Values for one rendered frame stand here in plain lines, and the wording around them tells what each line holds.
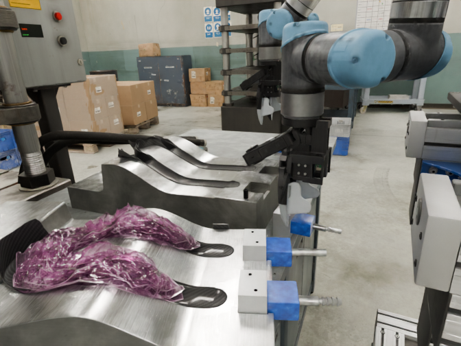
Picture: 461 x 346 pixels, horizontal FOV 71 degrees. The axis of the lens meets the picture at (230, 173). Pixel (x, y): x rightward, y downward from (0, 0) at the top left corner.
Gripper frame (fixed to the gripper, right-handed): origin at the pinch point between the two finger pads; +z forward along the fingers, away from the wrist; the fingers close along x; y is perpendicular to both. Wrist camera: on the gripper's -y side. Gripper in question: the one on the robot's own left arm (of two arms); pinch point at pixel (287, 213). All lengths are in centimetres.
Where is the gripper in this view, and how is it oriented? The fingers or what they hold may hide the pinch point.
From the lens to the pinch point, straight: 67.7
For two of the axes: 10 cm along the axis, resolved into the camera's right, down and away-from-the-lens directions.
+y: 8.9, 1.2, -4.3
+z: 0.4, 9.4, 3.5
